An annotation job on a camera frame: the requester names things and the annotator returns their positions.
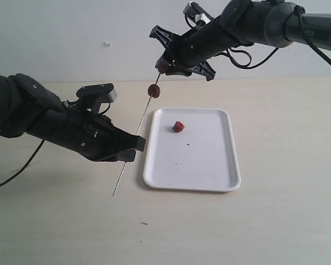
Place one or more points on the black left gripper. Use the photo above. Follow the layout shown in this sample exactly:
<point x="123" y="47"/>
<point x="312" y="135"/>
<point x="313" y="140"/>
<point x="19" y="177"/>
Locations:
<point x="91" y="135"/>

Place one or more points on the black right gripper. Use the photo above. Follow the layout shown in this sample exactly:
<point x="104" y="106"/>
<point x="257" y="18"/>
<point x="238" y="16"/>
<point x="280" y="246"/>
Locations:
<point x="184" y="54"/>

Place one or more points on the thin metal skewer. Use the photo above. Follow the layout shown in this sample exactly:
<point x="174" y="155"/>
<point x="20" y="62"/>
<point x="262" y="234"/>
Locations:
<point x="137" y="134"/>

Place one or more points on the dark red round fruit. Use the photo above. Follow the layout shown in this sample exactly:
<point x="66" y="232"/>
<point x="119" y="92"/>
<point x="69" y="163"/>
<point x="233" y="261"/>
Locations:
<point x="154" y="91"/>

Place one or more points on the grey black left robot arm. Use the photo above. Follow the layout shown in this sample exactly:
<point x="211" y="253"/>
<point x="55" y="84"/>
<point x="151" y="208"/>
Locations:
<point x="26" y="106"/>

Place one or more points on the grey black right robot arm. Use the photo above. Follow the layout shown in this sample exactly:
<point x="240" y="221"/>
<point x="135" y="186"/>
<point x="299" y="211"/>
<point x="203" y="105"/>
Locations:
<point x="241" y="24"/>

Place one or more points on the white rectangular plastic tray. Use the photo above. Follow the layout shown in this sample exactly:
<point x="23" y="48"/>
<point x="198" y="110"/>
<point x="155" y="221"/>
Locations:
<point x="200" y="158"/>

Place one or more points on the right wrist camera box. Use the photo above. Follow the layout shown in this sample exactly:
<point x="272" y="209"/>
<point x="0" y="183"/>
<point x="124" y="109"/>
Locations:
<point x="195" y="15"/>

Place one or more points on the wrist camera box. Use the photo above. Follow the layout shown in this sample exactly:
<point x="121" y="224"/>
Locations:
<point x="107" y="90"/>
<point x="195" y="15"/>

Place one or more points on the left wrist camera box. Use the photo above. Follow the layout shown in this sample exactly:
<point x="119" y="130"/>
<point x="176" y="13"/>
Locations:
<point x="107" y="90"/>

